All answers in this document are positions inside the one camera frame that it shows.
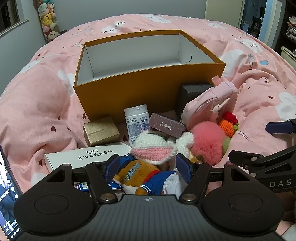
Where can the blue red paper card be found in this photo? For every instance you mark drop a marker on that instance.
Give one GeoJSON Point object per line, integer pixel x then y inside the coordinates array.
{"type": "Point", "coordinates": [82, 186]}

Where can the white plastic bottle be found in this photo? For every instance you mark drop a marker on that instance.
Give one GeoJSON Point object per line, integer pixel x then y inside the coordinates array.
{"type": "Point", "coordinates": [136, 122]}

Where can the gold gift box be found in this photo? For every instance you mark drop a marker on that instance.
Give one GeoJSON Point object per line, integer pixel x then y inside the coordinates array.
{"type": "Point", "coordinates": [101, 132]}

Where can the pink printed blanket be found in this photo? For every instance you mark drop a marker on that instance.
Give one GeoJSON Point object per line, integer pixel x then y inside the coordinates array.
{"type": "Point", "coordinates": [34, 104]}

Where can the crochet orange fruit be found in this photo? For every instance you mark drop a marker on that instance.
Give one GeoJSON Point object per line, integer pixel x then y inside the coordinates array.
{"type": "Point", "coordinates": [227, 126]}

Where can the mauve dotted small box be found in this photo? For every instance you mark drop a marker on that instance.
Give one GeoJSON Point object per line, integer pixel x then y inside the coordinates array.
{"type": "Point", "coordinates": [166, 126]}

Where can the white woven basket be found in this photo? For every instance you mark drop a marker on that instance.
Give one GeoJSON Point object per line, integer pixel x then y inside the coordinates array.
{"type": "Point", "coordinates": [291, 34]}

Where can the white flat box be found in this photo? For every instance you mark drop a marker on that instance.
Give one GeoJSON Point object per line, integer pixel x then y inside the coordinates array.
{"type": "Point", "coordinates": [76, 157]}

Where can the plush doll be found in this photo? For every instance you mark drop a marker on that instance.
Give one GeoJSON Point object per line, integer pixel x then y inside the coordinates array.
{"type": "Point", "coordinates": [138, 171]}

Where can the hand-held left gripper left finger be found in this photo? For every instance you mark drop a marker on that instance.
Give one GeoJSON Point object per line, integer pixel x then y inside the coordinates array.
{"type": "Point", "coordinates": [113, 163]}

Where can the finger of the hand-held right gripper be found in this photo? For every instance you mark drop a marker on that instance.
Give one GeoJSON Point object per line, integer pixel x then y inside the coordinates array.
{"type": "Point", "coordinates": [240, 156]}
{"type": "Point", "coordinates": [281, 127]}

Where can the dark bookshelf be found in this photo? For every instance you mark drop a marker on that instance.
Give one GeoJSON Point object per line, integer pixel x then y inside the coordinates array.
{"type": "Point", "coordinates": [284, 14]}

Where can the black square box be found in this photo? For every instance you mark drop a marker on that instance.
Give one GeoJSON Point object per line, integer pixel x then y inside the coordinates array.
{"type": "Point", "coordinates": [189, 97]}

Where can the hanging column of plush toys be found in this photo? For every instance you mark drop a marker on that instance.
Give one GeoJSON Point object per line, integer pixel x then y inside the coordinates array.
{"type": "Point", "coordinates": [47, 18]}

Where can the window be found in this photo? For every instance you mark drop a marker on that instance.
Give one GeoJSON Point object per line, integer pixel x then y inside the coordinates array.
{"type": "Point", "coordinates": [9, 14]}

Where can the dark chair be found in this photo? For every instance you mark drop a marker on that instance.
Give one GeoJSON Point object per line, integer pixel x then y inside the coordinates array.
{"type": "Point", "coordinates": [257, 23]}

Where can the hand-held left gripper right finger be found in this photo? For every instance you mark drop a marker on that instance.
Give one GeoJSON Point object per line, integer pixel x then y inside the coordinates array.
{"type": "Point", "coordinates": [182, 164]}

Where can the orange cardboard box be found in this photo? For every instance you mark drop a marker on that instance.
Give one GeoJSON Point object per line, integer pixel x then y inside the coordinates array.
{"type": "Point", "coordinates": [138, 92]}

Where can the cream door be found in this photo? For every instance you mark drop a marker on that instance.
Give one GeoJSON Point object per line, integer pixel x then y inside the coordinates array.
{"type": "Point", "coordinates": [222, 9]}

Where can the blue hang tag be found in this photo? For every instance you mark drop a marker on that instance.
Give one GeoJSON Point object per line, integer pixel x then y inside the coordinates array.
{"type": "Point", "coordinates": [115, 185]}

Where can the white crochet bunny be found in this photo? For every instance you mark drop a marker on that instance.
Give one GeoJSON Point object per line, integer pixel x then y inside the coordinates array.
{"type": "Point", "coordinates": [150, 146]}

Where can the pink fluffy pompom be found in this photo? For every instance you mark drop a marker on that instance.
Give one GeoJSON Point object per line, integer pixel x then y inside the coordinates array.
{"type": "Point", "coordinates": [205, 143]}

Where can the smartphone with lit screen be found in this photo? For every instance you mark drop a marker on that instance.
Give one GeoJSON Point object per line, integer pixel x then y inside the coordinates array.
{"type": "Point", "coordinates": [7, 197]}

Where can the pink fabric pouch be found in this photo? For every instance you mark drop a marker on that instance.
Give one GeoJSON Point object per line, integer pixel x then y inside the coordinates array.
{"type": "Point", "coordinates": [208, 104]}

